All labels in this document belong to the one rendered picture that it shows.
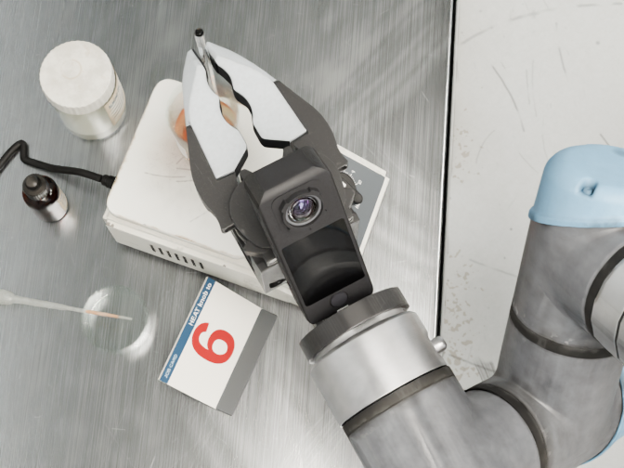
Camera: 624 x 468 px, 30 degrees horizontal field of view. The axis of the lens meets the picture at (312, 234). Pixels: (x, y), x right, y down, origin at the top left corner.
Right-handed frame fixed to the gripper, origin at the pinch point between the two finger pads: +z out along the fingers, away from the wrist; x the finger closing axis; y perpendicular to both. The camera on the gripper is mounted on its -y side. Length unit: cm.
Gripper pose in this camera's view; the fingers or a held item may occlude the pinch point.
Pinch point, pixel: (205, 58)
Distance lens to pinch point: 75.6
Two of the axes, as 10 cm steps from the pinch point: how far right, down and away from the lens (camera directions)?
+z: -4.9, -8.4, 2.4
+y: 0.1, 2.7, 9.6
